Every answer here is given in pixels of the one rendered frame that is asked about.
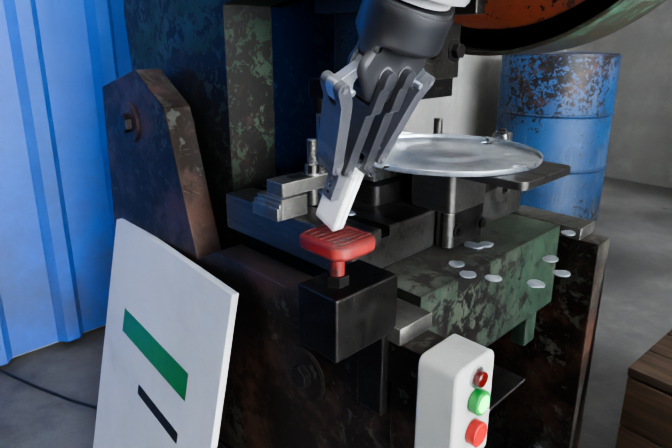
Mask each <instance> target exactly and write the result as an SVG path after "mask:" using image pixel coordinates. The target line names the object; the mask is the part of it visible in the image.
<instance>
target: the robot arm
mask: <svg viewBox="0 0 672 448"><path fill-rule="evenodd" d="M469 3H470V0H362V2H361V5H360V8H359V11H358V14H357V18H356V22H355V23H356V28H357V30H358V35H359V40H358V42H357V44H356V46H355V48H354V49H353V51H352V52H351V53H350V55H349V57H348V62H347V64H348V65H347V66H345V67H344V68H342V69H341V70H340V71H338V72H337V73H335V74H334V73H332V72H331V71H329V70H326V71H324V72H323V73H322V74H321V76H320V83H321V87H322V91H323V103H322V112H321V121H320V129H319V138H318V147H317V155H316V160H317V161H318V162H319V163H320V164H321V165H323V166H324V167H325V168H326V169H327V170H328V171H329V172H328V175H327V178H326V181H325V184H324V186H323V189H322V197H321V200H320V203H319V206H318V209H317V211H316V216H317V217H319V218H320V219H321V220H322V221H323V222H324V223H325V224H326V225H327V226H328V227H329V228H330V229H331V230H332V231H336V230H339V229H342V228H343V226H344V224H345V221H346V219H347V216H348V214H349V211H350V209H351V206H352V204H353V201H354V198H355V196H356V193H357V192H358V190H359V187H360V185H361V182H362V180H363V177H364V175H365V174H366V175H367V176H369V177H373V176H374V175H375V174H376V173H377V171H376V170H375V169H374V168H373V167H372V166H373V164H374V163H378V164H379V165H380V164H382V163H384V161H385V160H386V158H387V157H388V155H389V153H390V152H391V150H392V148H393V146H394V145H395V143H396V141H397V139H398V138H399V136H400V134H401V133H402V131H403V129H404V127H405V126H406V124H407V122H408V120H409V119H410V117H411V115H412V114H413V112H414V110H415V108H416V107H417V105H418V103H419V101H420V100H421V98H422V97H423V96H424V95H425V94H426V92H427V91H428V90H429V89H430V88H431V86H432V85H433V84H434V82H435V77H433V76H432V75H430V74H429V73H427V72H426V71H425V70H424V66H425V63H426V59H427V58H432V57H435V56H436V55H438V54H439V52H440V51H441V48H442V46H443V44H444V41H445V39H446V36H447V34H448V32H449V29H450V27H451V25H452V22H453V20H454V16H453V12H452V11H451V9H450V8H451V6H458V7H465V6H466V5H468V4H469ZM409 89H410V90H409ZM380 147H381V148H380ZM379 148H380V149H379Z"/></svg>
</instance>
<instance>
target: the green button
mask: <svg viewBox="0 0 672 448"><path fill-rule="evenodd" d="M485 396H489V402H490V393H489V392H488V391H487V390H485V389H483V388H479V387H477V388H476V389H474V390H473V392H472V393H471V395H470V397H469V400H468V410H469V411H470V412H471V413H473V414H475V415H477V416H481V415H483V414H484V413H485V412H483V413H480V412H479V406H480V403H481V401H482V399H483V398H484V397H485Z"/></svg>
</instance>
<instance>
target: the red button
mask: <svg viewBox="0 0 672 448"><path fill-rule="evenodd" d="M486 434H487V424H486V423H485V422H483V421H481V420H479V419H477V418H476V419H474V420H472V421H471V422H470V424H469V426H468V428H467V430H466V433H465V440H466V442H467V443H468V444H470V445H472V446H473V447H479V446H480V445H481V444H482V442H483V441H484V439H485V437H486Z"/></svg>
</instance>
